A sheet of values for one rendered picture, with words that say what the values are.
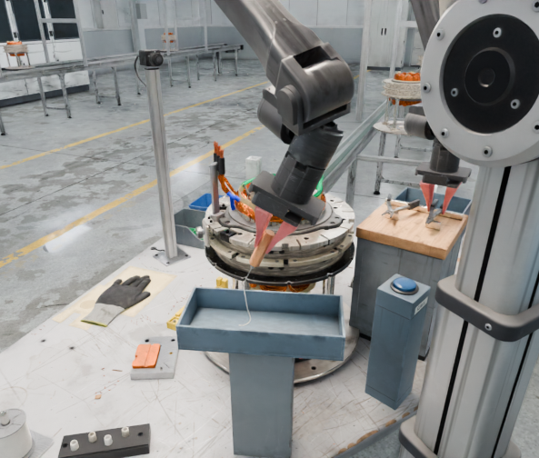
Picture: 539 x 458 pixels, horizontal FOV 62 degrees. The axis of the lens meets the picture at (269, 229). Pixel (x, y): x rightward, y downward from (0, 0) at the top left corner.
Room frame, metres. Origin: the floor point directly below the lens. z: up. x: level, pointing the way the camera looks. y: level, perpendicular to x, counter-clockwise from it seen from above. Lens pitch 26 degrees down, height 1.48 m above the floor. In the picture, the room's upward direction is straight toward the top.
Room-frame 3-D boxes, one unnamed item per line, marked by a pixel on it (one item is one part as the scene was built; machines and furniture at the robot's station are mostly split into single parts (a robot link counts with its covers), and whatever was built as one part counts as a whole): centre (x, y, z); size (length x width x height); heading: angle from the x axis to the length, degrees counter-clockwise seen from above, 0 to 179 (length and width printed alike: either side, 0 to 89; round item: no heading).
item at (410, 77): (3.01, -0.90, 1.05); 0.22 x 0.22 x 0.20
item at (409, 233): (0.91, -0.32, 1.05); 0.20 x 0.19 x 0.02; 147
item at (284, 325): (0.57, 0.01, 0.92); 0.25 x 0.11 x 0.28; 84
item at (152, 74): (1.25, 0.31, 1.07); 0.03 x 0.03 x 0.57; 43
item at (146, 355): (0.77, 0.27, 0.80); 0.07 x 0.05 x 0.01; 3
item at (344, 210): (0.89, -0.02, 1.09); 0.32 x 0.32 x 0.01
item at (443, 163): (0.90, -0.37, 1.21); 0.10 x 0.07 x 0.07; 59
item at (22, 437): (0.54, 0.44, 0.82); 0.06 x 0.06 x 0.06
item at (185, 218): (1.39, 0.26, 0.82); 0.16 x 0.14 x 0.07; 67
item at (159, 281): (1.03, 0.41, 0.78); 0.31 x 0.19 x 0.01; 158
